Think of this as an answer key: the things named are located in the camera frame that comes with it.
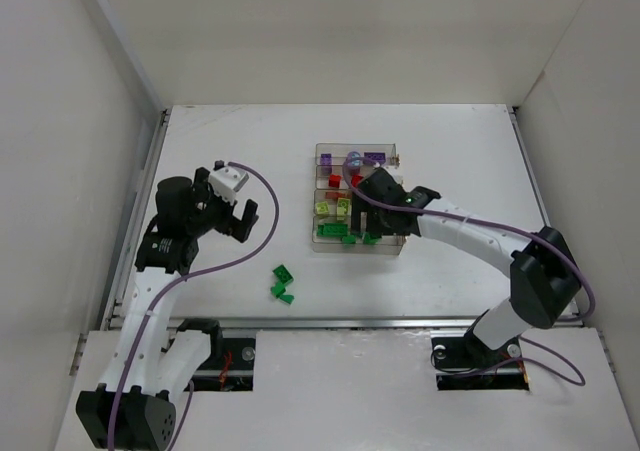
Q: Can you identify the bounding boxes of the green lego square brick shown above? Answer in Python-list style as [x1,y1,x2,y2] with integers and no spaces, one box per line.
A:
[362,233,381,245]

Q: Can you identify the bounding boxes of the red lego small brick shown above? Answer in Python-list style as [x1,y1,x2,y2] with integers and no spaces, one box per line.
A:
[328,174,341,189]

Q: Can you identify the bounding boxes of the lime lego square brick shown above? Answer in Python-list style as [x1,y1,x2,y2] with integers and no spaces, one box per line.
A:
[315,201,330,216]

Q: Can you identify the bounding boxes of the green lego long brick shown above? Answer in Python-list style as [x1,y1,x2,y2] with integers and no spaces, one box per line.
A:
[316,223,349,238]

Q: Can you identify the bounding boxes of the purple lego round brick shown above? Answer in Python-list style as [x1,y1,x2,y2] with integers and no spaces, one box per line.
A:
[345,151,362,169]

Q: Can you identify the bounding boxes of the purple lego long plate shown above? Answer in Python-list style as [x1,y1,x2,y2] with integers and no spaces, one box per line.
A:
[363,152,387,166]

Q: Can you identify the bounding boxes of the purple lego plate brick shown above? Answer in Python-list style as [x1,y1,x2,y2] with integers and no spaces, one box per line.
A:
[319,153,333,168]

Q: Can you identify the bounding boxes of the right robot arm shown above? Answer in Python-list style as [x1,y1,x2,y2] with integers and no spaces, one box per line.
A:
[352,167,584,367]

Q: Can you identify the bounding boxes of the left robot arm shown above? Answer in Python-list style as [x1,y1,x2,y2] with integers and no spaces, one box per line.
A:
[76,161,258,450]

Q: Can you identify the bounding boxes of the clear compartment organizer tray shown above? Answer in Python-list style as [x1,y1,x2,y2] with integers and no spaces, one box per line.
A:
[311,143,406,256]

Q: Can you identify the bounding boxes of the green lego small bottom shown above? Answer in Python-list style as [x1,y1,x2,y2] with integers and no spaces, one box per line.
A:
[278,294,295,305]

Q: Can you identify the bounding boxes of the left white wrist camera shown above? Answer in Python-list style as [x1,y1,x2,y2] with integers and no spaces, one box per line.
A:
[208,160,249,204]

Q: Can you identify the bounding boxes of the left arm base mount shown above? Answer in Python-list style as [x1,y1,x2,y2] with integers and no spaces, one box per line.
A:
[191,331,257,392]

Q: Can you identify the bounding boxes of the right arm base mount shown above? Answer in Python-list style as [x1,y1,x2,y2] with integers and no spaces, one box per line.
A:
[430,336,529,391]

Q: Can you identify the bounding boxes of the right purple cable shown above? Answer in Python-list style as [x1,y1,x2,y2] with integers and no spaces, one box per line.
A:
[344,153,599,388]

